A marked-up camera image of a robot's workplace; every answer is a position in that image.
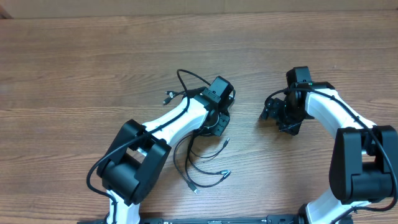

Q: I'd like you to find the black USB cable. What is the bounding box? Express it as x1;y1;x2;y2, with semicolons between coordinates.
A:
162;89;233;195

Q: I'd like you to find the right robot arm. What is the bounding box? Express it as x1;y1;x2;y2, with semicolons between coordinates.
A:
260;67;397;223

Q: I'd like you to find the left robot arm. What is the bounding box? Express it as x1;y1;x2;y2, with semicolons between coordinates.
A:
96;77;236;223

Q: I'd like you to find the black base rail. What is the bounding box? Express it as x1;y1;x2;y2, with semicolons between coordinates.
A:
77;213;307;224

